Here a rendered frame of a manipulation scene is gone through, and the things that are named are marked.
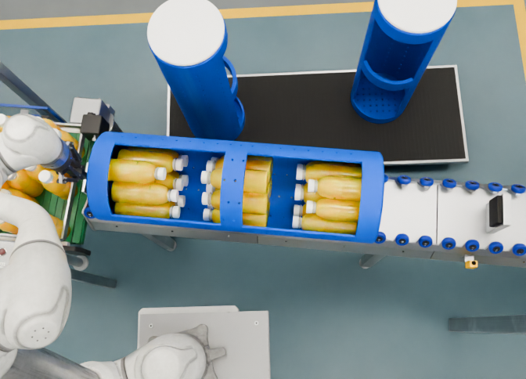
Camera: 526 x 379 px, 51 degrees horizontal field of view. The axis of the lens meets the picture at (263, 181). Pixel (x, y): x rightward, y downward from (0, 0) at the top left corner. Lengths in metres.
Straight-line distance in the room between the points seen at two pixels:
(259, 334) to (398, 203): 0.65
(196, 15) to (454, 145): 1.46
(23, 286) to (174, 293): 1.88
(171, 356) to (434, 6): 1.45
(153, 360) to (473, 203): 1.16
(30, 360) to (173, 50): 1.19
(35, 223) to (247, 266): 1.78
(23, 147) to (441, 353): 2.13
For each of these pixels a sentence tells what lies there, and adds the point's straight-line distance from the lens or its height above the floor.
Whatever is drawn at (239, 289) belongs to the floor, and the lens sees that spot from 2.79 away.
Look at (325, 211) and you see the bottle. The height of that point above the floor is 1.14.
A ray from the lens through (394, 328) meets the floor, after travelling 2.82.
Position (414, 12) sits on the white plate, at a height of 1.04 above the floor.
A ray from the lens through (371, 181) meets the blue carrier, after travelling 1.61.
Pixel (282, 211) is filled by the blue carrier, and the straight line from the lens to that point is 1.85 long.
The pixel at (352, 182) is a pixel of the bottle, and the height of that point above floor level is 1.19.
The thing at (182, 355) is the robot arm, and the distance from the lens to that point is 1.48.
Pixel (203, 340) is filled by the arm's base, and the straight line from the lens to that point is 1.70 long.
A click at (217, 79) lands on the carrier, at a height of 0.85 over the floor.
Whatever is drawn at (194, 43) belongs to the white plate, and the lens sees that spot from 2.02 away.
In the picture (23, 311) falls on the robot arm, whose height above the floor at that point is 1.90.
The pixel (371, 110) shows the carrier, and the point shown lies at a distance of 2.85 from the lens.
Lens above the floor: 2.78
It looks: 75 degrees down
